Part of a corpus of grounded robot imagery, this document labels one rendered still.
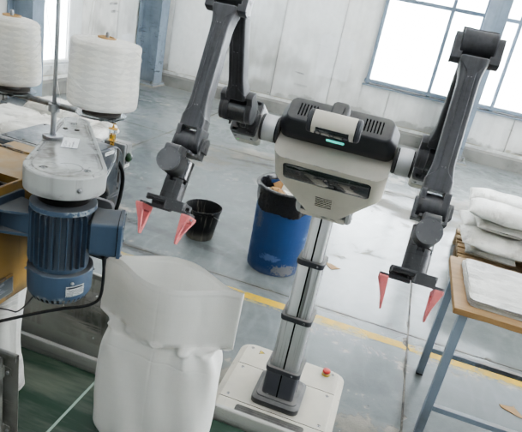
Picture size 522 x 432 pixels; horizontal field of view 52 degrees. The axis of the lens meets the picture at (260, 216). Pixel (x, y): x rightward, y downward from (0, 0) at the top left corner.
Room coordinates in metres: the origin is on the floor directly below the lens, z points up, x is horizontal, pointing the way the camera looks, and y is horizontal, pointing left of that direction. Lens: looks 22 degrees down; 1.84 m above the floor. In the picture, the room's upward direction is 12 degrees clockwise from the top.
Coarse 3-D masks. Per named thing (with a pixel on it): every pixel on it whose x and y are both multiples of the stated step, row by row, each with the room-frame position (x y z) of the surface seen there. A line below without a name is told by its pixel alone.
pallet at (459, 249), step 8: (456, 232) 4.87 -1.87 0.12; (456, 240) 4.72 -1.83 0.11; (456, 248) 4.51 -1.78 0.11; (464, 248) 4.49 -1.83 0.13; (456, 256) 4.32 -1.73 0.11; (464, 256) 4.26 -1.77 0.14; (472, 256) 4.33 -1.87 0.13; (496, 264) 4.28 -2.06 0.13; (520, 264) 4.37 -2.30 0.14; (520, 272) 4.17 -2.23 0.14
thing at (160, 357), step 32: (128, 256) 1.47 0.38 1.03; (160, 256) 1.51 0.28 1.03; (128, 288) 1.40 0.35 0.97; (160, 288) 1.33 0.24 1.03; (192, 288) 1.50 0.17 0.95; (224, 288) 1.41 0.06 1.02; (128, 320) 1.38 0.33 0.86; (160, 320) 1.33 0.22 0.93; (192, 320) 1.35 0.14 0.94; (224, 320) 1.38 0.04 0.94; (128, 352) 1.36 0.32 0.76; (160, 352) 1.35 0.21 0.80; (192, 352) 1.35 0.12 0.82; (96, 384) 1.39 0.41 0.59; (128, 384) 1.35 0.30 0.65; (160, 384) 1.33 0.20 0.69; (192, 384) 1.32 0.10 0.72; (96, 416) 1.38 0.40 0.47; (128, 416) 1.35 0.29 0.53; (160, 416) 1.32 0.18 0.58; (192, 416) 1.32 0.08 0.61
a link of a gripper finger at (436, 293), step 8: (416, 280) 1.06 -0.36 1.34; (424, 280) 1.06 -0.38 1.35; (432, 280) 1.06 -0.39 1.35; (432, 288) 1.06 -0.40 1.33; (440, 288) 1.05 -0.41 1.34; (432, 296) 1.05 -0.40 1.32; (440, 296) 1.04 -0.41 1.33; (432, 304) 1.04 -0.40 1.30; (424, 312) 1.06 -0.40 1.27; (424, 320) 1.03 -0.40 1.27
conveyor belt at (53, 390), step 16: (32, 352) 1.73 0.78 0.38; (32, 368) 1.64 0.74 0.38; (48, 368) 1.66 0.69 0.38; (64, 368) 1.68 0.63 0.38; (32, 384) 1.56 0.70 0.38; (48, 384) 1.57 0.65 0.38; (64, 384) 1.59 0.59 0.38; (80, 384) 1.61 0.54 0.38; (32, 400) 1.48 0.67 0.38; (48, 400) 1.50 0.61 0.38; (64, 400) 1.51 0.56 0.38; (80, 400) 1.53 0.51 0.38; (32, 416) 1.41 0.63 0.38; (48, 416) 1.43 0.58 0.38; (64, 416) 1.44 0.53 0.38; (80, 416) 1.45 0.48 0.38
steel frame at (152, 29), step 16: (16, 0) 6.76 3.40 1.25; (32, 0) 6.59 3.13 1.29; (144, 0) 9.87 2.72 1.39; (160, 0) 9.84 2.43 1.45; (496, 0) 8.50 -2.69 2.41; (512, 0) 8.46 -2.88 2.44; (32, 16) 6.59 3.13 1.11; (144, 16) 9.90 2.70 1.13; (160, 16) 9.68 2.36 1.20; (496, 16) 8.49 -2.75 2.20; (144, 32) 9.89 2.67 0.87; (160, 32) 9.73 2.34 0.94; (496, 32) 8.47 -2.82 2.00; (144, 48) 9.89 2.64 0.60; (160, 48) 9.80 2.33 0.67; (144, 64) 9.88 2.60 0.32; (160, 64) 9.88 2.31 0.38; (144, 80) 9.85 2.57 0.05; (160, 80) 9.95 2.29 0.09; (480, 96) 8.46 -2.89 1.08; (464, 144) 8.46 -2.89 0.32; (464, 160) 8.44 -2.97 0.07
